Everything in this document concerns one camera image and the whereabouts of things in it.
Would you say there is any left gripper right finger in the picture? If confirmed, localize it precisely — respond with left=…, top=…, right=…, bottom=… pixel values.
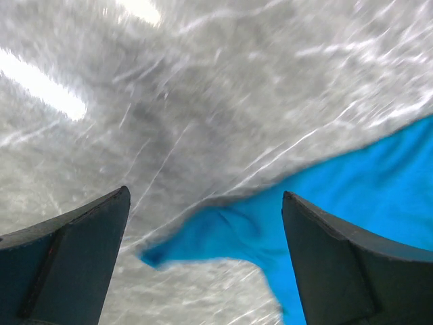
left=281, top=192, right=432, bottom=324

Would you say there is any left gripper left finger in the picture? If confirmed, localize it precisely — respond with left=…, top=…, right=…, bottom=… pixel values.
left=1, top=186, right=131, bottom=324

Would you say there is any blue t shirt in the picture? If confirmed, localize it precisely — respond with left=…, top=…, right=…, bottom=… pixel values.
left=139, top=117, right=432, bottom=324

